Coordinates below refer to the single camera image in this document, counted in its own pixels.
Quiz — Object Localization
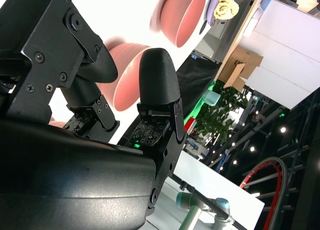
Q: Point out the red hoop track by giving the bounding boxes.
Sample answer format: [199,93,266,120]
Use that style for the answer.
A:
[239,157,288,230]

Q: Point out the brown cardboard box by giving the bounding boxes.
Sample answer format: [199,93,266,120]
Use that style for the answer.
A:
[218,46,265,92]

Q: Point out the yellow cloth flower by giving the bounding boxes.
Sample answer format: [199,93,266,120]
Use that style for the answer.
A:
[213,0,240,20]

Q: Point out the white side table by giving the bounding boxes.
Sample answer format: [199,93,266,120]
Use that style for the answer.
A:
[147,150,266,230]

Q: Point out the pink plastic bowl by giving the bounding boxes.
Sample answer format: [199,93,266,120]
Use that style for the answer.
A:
[103,36,153,111]
[149,0,208,48]

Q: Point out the lilac dish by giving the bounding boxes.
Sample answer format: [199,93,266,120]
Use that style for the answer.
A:
[203,0,226,28]

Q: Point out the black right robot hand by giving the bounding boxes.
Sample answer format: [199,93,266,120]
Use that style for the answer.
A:
[0,0,185,230]

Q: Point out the green leafy plant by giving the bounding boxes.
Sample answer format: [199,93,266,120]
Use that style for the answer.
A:
[193,80,251,143]

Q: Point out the white partition board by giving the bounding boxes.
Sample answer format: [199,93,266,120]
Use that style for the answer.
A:
[239,0,320,111]

